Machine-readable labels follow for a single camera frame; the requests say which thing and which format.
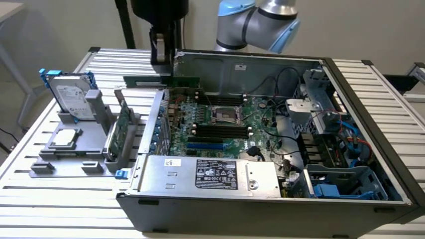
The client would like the blue wire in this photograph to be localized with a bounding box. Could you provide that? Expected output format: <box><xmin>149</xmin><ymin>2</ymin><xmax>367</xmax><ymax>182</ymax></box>
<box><xmin>333</xmin><ymin>119</ymin><xmax>361</xmax><ymax>151</ymax></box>

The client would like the silver power supply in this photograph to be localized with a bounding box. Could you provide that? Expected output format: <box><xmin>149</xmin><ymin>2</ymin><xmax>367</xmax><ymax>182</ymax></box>
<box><xmin>139</xmin><ymin>155</ymin><xmax>283</xmax><ymax>198</ymax></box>

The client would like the blue expansion slot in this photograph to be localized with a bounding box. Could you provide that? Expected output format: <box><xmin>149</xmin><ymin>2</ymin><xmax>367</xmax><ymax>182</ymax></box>
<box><xmin>187</xmin><ymin>142</ymin><xmax>224</xmax><ymax>151</ymax></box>

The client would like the metal slat side table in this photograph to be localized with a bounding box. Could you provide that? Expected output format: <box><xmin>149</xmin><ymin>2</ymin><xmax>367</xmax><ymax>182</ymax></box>
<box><xmin>404</xmin><ymin>62</ymin><xmax>425</xmax><ymax>103</ymax></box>

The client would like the long black expansion slot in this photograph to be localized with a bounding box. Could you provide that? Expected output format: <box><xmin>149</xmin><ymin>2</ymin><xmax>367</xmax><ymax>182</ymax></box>
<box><xmin>187</xmin><ymin>136</ymin><xmax>224</xmax><ymax>145</ymax></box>

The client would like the green RAM stick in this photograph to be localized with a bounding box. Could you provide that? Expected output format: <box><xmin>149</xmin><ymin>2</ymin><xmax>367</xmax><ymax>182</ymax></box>
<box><xmin>123</xmin><ymin>75</ymin><xmax>201</xmax><ymax>89</ymax></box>

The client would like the black vertical pole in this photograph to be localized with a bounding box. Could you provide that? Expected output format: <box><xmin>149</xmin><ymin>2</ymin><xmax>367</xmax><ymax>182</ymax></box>
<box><xmin>113</xmin><ymin>0</ymin><xmax>137</xmax><ymax>50</ymax></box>

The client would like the hard disk blue bracket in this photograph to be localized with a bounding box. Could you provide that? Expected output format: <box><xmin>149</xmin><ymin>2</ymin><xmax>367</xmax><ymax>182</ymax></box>
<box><xmin>39</xmin><ymin>69</ymin><xmax>99</xmax><ymax>123</ymax></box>

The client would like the grey parts rack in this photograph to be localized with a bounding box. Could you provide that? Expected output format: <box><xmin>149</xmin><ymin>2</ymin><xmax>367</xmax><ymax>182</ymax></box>
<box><xmin>28</xmin><ymin>89</ymin><xmax>148</xmax><ymax>178</ymax></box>

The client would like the black floor cable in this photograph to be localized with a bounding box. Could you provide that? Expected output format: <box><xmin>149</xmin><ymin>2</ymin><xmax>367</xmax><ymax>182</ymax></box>
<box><xmin>0</xmin><ymin>127</ymin><xmax>20</xmax><ymax>153</ymax></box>

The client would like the grey disk bay cage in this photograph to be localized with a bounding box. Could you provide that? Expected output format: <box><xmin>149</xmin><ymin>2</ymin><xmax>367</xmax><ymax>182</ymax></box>
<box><xmin>303</xmin><ymin>163</ymin><xmax>391</xmax><ymax>201</ymax></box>

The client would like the black bracket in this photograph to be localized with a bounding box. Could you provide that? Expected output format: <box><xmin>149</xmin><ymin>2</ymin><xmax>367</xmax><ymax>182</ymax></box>
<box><xmin>383</xmin><ymin>74</ymin><xmax>420</xmax><ymax>96</ymax></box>

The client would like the orange wire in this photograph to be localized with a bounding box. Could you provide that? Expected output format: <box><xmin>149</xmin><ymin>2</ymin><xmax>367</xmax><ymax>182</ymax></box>
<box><xmin>351</xmin><ymin>139</ymin><xmax>373</xmax><ymax>156</ymax></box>

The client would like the black RAM slot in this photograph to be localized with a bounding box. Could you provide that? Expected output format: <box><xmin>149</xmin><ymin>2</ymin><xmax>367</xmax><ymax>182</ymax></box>
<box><xmin>197</xmin><ymin>102</ymin><xmax>247</xmax><ymax>107</ymax></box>
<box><xmin>193</xmin><ymin>133</ymin><xmax>249</xmax><ymax>140</ymax></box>
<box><xmin>196</xmin><ymin>126</ymin><xmax>251</xmax><ymax>133</ymax></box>
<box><xmin>197</xmin><ymin>123</ymin><xmax>251</xmax><ymax>129</ymax></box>
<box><xmin>197</xmin><ymin>99</ymin><xmax>247</xmax><ymax>104</ymax></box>
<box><xmin>199</xmin><ymin>96</ymin><xmax>247</xmax><ymax>102</ymax></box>
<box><xmin>195</xmin><ymin>129</ymin><xmax>251</xmax><ymax>136</ymax></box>
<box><xmin>199</xmin><ymin>94</ymin><xmax>245</xmax><ymax>99</ymax></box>

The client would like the metal drive cage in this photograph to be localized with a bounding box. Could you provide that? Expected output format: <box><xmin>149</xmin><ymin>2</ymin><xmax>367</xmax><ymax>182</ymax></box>
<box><xmin>300</xmin><ymin>69</ymin><xmax>349</xmax><ymax>134</ymax></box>

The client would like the green graphics card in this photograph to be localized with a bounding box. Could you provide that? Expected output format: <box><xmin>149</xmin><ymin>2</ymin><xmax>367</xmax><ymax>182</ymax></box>
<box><xmin>105</xmin><ymin>89</ymin><xmax>135</xmax><ymax>160</ymax></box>

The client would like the silver CPU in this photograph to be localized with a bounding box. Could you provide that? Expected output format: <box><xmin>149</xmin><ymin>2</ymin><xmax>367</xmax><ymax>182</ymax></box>
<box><xmin>48</xmin><ymin>128</ymin><xmax>84</xmax><ymax>150</ymax></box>

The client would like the green motherboard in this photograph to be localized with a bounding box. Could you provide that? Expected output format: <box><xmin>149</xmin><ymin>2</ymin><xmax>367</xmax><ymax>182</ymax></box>
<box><xmin>161</xmin><ymin>87</ymin><xmax>284</xmax><ymax>160</ymax></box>

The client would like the black wire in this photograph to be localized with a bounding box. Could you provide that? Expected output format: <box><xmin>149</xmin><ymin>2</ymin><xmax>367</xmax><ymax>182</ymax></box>
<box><xmin>273</xmin><ymin>67</ymin><xmax>303</xmax><ymax>98</ymax></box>

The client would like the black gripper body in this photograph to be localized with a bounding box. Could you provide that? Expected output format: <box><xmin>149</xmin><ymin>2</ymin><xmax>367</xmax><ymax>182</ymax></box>
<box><xmin>129</xmin><ymin>0</ymin><xmax>191</xmax><ymax>32</ymax></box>

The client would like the black open PC case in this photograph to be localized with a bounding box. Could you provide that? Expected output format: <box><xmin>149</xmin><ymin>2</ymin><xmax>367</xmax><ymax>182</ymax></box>
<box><xmin>115</xmin><ymin>49</ymin><xmax>425</xmax><ymax>237</ymax></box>

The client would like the CPU socket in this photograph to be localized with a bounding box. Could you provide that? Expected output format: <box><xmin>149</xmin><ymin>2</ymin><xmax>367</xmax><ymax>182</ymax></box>
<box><xmin>207</xmin><ymin>105</ymin><xmax>247</xmax><ymax>125</ymax></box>

